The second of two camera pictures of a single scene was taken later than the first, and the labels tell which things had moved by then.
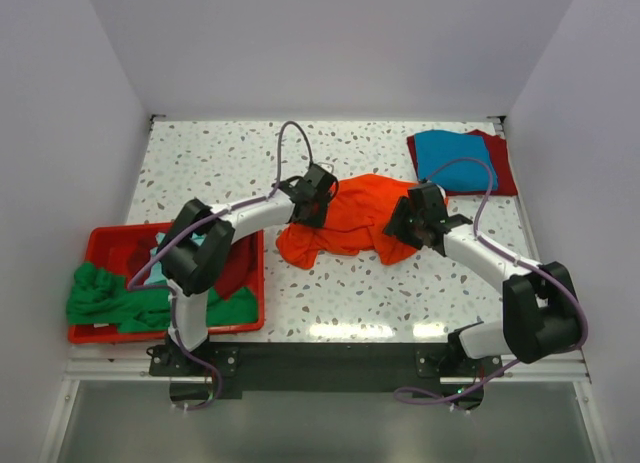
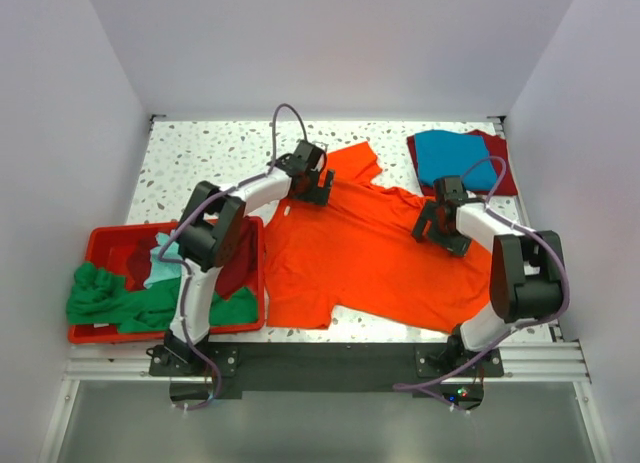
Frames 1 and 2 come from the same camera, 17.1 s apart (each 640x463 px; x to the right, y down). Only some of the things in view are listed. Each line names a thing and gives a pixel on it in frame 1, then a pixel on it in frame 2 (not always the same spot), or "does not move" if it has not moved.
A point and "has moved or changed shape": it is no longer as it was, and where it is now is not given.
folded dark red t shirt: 497,150 does not move
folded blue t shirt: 434,148 does not move
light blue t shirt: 156,275 does not move
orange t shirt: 357,215 has moved or changed shape
